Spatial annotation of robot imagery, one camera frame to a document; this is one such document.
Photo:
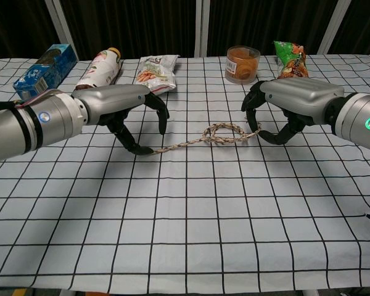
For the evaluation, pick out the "blue cookie box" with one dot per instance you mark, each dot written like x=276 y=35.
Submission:
x=46 y=71

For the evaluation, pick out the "white black-grid tablecloth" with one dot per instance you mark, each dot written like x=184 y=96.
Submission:
x=185 y=216

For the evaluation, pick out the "black pleated curtain panel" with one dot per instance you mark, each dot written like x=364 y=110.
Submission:
x=265 y=21
x=18 y=27
x=132 y=24
x=365 y=24

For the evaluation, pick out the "green snack bag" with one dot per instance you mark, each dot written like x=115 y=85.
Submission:
x=291 y=61

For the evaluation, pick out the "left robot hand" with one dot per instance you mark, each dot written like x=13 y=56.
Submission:
x=111 y=98

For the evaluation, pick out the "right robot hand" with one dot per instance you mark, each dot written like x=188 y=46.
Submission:
x=302 y=92

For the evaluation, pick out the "drink bottle yellow cap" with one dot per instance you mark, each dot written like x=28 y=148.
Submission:
x=100 y=69

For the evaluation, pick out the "grey partition post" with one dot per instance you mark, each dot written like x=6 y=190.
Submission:
x=63 y=27
x=202 y=27
x=334 y=27

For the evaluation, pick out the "white snack bag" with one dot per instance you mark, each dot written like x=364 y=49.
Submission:
x=155 y=74

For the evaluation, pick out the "clear round cookie tub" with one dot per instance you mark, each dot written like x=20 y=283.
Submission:
x=242 y=66

